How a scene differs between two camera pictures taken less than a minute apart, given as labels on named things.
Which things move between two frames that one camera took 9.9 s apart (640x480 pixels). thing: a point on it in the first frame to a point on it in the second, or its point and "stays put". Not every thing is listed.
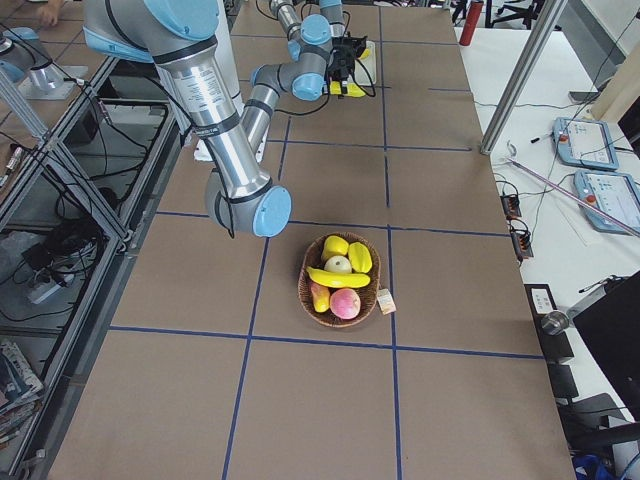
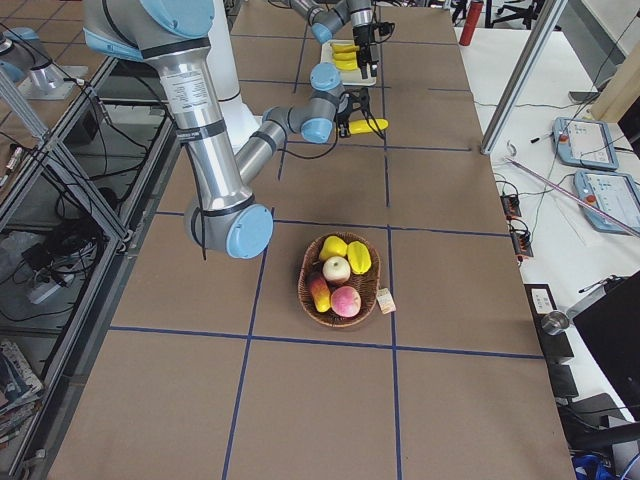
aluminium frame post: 547,20 stays put
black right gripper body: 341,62 to 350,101
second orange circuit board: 522,243 stays put
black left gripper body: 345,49 to 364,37
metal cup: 554,323 stays put
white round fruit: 338,264 stays put
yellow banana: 336,279 to 363,127
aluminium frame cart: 71,203 stays put
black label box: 541,301 stays put
